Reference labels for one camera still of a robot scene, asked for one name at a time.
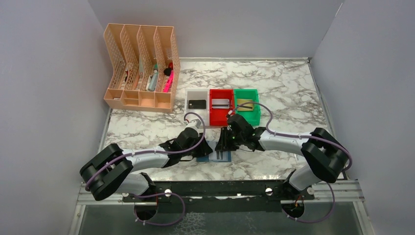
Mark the green plastic bin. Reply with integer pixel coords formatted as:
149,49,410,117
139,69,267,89
233,89,261,126

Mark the blue leather card holder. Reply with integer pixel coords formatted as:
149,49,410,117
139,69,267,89
196,141,231,163

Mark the red plastic bin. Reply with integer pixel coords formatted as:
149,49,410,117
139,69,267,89
209,89,235,126

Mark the silver credit card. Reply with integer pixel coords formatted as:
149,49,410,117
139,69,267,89
211,99,231,109

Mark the white plastic bin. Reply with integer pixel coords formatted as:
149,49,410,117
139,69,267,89
184,89,209,126

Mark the peach plastic file organizer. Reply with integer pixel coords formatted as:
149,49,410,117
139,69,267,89
104,23,181,113

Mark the grey credit card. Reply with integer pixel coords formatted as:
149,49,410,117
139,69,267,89
208,151,231,162

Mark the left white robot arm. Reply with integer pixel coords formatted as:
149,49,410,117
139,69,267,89
79,127,213,201

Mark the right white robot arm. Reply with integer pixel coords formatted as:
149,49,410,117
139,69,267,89
215,114,349,193

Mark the gold credit card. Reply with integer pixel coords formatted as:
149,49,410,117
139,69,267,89
236,99,254,112

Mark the black credit card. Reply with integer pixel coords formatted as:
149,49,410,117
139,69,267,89
187,99,207,110

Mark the pink highlighter pen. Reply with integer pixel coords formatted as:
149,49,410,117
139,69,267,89
163,70,174,93

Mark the teal grey stapler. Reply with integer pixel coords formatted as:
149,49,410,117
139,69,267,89
146,64,159,92

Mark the black binder clip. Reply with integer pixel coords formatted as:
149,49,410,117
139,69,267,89
163,67,173,77

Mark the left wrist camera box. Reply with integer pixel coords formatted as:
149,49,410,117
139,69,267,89
186,119,202,131

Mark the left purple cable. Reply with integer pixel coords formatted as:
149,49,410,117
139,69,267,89
84,112,207,226

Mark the purple cable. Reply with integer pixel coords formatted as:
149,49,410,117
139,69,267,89
227,101,353,224
84,112,207,226

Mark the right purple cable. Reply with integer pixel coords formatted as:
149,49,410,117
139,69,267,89
227,101,353,224

